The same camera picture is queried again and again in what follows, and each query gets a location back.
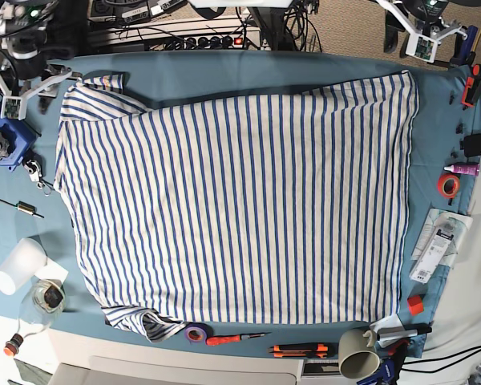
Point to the red tape roll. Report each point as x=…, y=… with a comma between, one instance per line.
x=448, y=185

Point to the black marker pen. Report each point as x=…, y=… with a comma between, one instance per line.
x=382, y=337

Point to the blue white striped T-shirt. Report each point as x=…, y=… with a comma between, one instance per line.
x=264, y=209

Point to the blue plastic knob box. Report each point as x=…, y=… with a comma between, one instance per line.
x=16, y=139

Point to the silver carabiner keychain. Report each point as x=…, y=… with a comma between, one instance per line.
x=34, y=170

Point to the packaged item on card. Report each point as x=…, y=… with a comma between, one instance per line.
x=439, y=243

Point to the blue black bar clamp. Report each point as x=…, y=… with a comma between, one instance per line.
x=388, y=372

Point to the small red cube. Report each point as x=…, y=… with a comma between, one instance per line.
x=415, y=305

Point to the black square pad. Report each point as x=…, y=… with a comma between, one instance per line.
x=471, y=145

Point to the black power strip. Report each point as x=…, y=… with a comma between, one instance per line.
x=214, y=42

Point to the purple glue tube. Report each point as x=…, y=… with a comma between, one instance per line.
x=471, y=169

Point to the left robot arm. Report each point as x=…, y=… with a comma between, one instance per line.
x=454, y=61

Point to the teal table cloth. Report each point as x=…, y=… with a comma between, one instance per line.
x=166, y=78

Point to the orange black utility knife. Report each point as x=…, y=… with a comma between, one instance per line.
x=313, y=350

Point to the grey ceramic mug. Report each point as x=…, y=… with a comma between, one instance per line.
x=357, y=357

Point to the purple tape roll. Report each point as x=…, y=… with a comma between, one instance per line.
x=198, y=333

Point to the allen key with brass sleeve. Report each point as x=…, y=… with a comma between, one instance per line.
x=23, y=207

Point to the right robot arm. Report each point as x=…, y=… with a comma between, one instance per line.
x=26, y=50

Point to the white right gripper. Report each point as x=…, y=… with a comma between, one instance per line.
x=14, y=103

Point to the white paper cup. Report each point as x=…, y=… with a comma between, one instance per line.
x=23, y=262

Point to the red black clamp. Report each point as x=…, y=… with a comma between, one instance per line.
x=472, y=90

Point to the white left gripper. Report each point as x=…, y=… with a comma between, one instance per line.
x=424, y=25

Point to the clear glass bottle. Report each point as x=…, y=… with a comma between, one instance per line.
x=40, y=307

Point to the orange handled screwdriver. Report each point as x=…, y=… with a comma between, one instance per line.
x=225, y=339

